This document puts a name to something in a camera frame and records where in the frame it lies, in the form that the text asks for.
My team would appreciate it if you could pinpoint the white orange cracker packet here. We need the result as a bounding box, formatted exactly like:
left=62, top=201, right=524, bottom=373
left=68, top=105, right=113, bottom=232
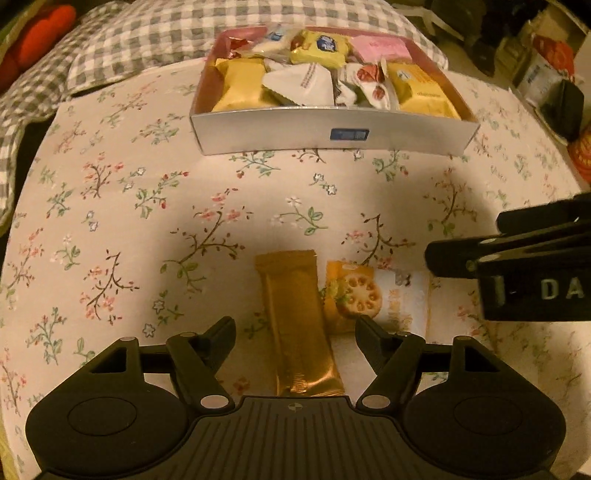
left=323, top=261, right=431, bottom=335

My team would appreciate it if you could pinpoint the small orange pumpkin cushion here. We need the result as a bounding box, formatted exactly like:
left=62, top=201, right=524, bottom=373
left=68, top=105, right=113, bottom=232
left=0, top=4, right=77, bottom=88

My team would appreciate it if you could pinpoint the white office chair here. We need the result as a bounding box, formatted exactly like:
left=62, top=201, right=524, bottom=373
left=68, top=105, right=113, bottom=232
left=418, top=0, right=446, bottom=38

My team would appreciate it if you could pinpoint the pink box with silver sides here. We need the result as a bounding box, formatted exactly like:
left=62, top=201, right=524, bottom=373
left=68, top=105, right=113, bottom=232
left=190, top=25, right=481, bottom=158

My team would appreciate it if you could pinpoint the white plastic bag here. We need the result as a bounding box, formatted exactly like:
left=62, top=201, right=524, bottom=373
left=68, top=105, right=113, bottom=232
left=515, top=46, right=568, bottom=109

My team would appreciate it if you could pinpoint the grey checkered blanket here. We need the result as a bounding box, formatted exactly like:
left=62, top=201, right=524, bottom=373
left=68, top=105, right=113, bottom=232
left=0, top=0, right=448, bottom=227

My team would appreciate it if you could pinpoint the pink snack packet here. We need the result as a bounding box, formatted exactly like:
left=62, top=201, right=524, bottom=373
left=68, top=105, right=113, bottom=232
left=350, top=36, right=415, bottom=63

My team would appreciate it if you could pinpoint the white grey-print snack packet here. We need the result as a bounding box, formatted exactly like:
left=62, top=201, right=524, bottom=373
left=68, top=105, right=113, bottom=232
left=249, top=34, right=296, bottom=58

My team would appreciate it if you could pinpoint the orange round cushion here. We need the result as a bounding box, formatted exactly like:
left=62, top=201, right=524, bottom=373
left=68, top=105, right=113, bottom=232
left=568, top=136, right=591, bottom=185

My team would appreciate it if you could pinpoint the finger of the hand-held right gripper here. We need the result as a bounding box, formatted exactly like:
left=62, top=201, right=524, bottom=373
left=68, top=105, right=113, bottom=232
left=425, top=224, right=591, bottom=278
left=496, top=193, right=591, bottom=236

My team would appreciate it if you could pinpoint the small yellow blue-logo packet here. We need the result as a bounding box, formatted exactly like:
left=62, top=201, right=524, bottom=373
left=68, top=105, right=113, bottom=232
left=290, top=30, right=352, bottom=65

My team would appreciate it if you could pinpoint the gold snack bar packet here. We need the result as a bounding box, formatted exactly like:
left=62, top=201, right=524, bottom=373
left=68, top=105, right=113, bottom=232
left=255, top=249, right=346, bottom=398

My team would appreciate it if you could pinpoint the red and white snack packet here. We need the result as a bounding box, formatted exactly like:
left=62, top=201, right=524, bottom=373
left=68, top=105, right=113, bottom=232
left=355, top=62, right=399, bottom=112

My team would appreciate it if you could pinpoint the floral tablecloth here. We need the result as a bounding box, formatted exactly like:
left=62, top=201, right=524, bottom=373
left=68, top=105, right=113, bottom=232
left=0, top=60, right=591, bottom=480

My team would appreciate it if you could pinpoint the long yellow snack packet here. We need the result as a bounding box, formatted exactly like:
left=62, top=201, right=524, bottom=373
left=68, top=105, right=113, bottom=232
left=211, top=59, right=280, bottom=113

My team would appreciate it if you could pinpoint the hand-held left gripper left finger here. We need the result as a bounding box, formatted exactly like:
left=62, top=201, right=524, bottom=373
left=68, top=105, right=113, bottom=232
left=85, top=316, right=237, bottom=411

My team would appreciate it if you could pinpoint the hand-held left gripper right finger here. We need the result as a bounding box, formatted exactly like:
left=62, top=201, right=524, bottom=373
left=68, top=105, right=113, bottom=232
left=355, top=316, right=502, bottom=411

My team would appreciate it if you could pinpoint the orange printed bag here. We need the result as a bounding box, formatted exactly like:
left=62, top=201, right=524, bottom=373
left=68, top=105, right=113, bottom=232
left=531, top=34, right=575, bottom=70

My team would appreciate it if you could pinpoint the square yellow snack packet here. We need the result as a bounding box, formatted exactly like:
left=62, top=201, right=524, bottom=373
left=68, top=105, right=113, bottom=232
left=384, top=62, right=463, bottom=120

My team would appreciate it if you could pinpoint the white biscuit-print snack packet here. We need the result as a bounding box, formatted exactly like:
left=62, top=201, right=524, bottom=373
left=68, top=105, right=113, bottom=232
left=333, top=69, right=368, bottom=108

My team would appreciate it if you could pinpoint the black bag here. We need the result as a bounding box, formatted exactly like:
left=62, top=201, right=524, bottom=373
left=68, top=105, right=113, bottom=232
left=540, top=78, right=585, bottom=141

